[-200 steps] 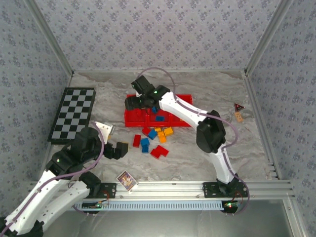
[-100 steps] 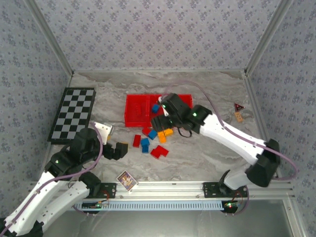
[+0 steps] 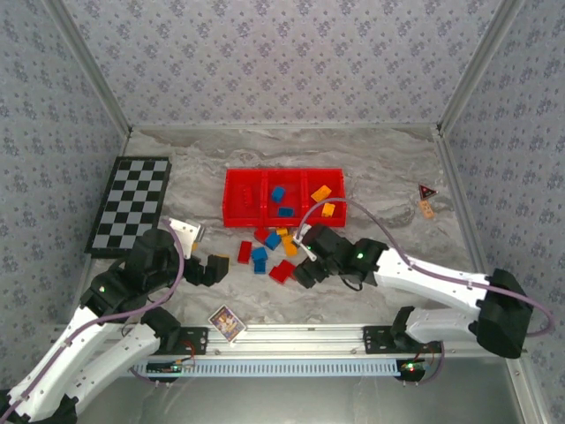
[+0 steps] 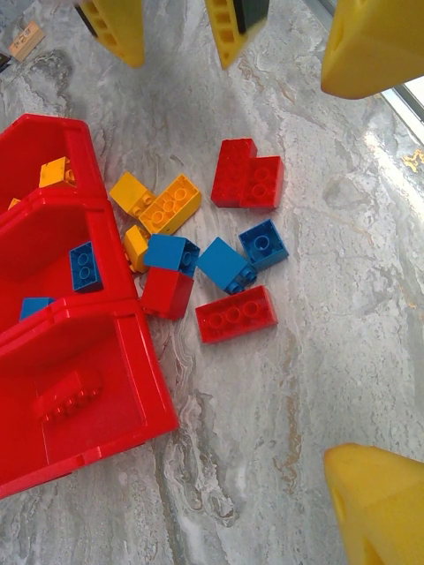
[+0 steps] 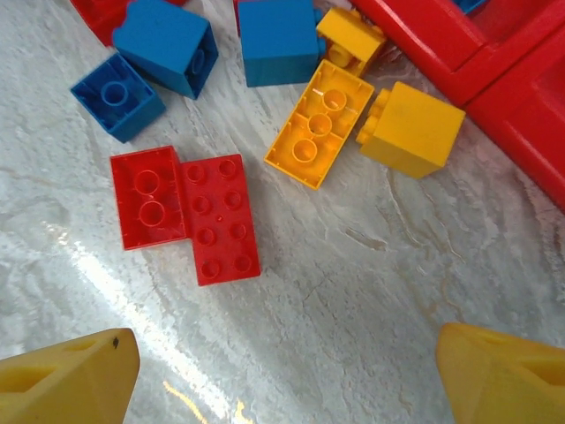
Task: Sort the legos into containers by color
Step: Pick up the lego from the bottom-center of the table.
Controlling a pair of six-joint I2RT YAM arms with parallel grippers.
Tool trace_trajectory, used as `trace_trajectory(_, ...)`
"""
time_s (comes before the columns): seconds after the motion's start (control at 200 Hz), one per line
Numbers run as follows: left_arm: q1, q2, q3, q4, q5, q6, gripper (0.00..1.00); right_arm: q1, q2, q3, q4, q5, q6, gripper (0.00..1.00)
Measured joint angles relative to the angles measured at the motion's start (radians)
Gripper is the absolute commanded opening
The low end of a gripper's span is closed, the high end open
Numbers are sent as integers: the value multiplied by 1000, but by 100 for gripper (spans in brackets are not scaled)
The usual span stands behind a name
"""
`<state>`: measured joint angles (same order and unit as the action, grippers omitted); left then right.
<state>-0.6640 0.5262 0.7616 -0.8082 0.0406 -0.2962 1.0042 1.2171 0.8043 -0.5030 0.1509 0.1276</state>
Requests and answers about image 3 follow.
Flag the black grey chessboard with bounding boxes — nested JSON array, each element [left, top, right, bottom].
[[83, 155, 173, 260]]

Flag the aluminium back rail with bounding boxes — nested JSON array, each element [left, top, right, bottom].
[[130, 123, 441, 133]]

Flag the aluminium lower frame leg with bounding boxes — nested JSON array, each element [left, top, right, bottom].
[[505, 356, 546, 424]]

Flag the small dark circuit board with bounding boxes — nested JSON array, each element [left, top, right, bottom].
[[395, 360, 432, 375], [146, 360, 195, 375]]

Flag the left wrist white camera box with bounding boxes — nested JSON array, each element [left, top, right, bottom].
[[169, 218, 205, 260]]

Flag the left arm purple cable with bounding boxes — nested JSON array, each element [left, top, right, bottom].
[[4, 218, 186, 414]]

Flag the aluminium front rail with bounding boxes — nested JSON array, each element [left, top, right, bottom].
[[47, 322, 529, 358]]

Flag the aluminium side rail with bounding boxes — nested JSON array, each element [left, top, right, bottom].
[[432, 125, 495, 275]]

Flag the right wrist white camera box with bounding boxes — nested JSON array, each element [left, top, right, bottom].
[[294, 223, 318, 262]]

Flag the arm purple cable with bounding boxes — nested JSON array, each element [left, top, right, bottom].
[[298, 199, 555, 385], [4, 218, 186, 414]]

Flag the aluminium frame post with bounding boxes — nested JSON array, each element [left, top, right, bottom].
[[436, 0, 527, 133]]

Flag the light blue slotted cable duct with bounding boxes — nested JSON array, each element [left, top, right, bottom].
[[132, 358, 403, 377]]

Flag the colourful playing card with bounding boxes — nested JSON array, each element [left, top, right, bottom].
[[207, 304, 247, 344]]

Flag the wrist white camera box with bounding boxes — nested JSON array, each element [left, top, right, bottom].
[[169, 218, 205, 260], [294, 223, 318, 262]]

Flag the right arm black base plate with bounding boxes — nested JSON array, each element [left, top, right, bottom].
[[362, 325, 445, 355]]

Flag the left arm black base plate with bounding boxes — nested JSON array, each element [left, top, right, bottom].
[[167, 326, 209, 356]]

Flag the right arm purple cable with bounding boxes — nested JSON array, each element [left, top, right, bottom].
[[298, 199, 555, 385]]

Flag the red three-compartment plastic tray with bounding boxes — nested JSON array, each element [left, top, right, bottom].
[[222, 167, 348, 229]]

